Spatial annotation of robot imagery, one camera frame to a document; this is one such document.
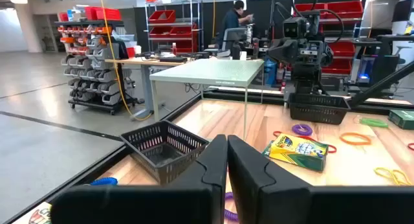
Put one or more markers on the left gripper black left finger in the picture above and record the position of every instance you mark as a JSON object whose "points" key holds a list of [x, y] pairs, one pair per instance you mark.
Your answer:
{"points": [[145, 204]]}

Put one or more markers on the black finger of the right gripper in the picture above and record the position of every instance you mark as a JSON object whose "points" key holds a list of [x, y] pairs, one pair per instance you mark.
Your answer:
{"points": [[305, 61], [314, 61]]}

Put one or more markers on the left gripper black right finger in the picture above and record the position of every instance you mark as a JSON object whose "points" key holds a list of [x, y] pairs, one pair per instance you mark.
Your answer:
{"points": [[291, 204]]}

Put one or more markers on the black plastic mesh basket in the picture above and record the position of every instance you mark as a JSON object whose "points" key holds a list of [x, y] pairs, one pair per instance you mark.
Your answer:
{"points": [[161, 152], [317, 110]]}

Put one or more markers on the purple coil wristband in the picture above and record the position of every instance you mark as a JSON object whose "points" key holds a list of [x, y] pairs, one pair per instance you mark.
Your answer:
{"points": [[231, 216], [302, 134]]}

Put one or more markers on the green coil wristband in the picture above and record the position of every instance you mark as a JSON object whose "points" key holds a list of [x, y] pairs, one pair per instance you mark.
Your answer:
{"points": [[373, 122]]}

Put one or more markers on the orange rubber band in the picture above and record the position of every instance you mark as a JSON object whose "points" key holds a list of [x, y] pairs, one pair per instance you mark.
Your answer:
{"points": [[355, 143]]}

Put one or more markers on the green blue crayon box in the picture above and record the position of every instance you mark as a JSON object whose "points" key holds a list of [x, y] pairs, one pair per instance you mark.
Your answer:
{"points": [[402, 118]]}

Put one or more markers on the yellow rubber band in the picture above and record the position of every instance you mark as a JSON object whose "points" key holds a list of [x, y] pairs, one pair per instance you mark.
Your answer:
{"points": [[393, 176]]}

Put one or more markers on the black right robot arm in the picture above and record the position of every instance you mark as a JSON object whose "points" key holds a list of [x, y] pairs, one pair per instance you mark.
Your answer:
{"points": [[294, 26]]}

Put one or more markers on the grey office chair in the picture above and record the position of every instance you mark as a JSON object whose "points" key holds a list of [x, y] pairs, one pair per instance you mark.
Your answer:
{"points": [[234, 36]]}

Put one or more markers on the black workstation desk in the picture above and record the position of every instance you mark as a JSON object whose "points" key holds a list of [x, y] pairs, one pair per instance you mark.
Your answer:
{"points": [[388, 38]]}

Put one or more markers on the wooden top standing desk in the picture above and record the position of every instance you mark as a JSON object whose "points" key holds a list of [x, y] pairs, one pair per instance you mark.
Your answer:
{"points": [[142, 61]]}

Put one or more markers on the blue container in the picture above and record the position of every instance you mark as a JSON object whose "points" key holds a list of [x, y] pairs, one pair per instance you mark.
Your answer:
{"points": [[270, 72]]}

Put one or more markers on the blue coil wristband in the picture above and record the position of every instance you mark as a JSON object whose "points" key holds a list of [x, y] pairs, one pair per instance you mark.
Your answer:
{"points": [[103, 181]]}

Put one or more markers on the computer with blue light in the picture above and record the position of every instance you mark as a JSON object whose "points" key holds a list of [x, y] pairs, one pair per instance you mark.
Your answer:
{"points": [[363, 68]]}

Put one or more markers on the yellow blue Crayola crayon box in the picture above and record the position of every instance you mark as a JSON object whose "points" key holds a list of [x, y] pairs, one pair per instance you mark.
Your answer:
{"points": [[297, 149]]}

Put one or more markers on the person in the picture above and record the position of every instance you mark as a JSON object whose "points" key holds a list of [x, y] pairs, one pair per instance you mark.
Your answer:
{"points": [[231, 21]]}

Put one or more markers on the shelving with red bins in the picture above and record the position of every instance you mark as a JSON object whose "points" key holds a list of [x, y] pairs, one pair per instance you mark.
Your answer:
{"points": [[346, 8]]}

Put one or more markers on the sage green metal riser shelf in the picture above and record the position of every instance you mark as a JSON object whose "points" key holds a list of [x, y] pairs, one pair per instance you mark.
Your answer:
{"points": [[207, 72]]}

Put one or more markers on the black monitor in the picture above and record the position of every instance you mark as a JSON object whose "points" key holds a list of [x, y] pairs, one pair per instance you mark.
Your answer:
{"points": [[402, 10]]}

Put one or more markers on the rolling rack of parts bins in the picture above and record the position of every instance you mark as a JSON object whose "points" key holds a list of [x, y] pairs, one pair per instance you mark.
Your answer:
{"points": [[87, 62]]}

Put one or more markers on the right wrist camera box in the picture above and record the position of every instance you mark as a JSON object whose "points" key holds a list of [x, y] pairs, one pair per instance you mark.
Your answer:
{"points": [[309, 51]]}

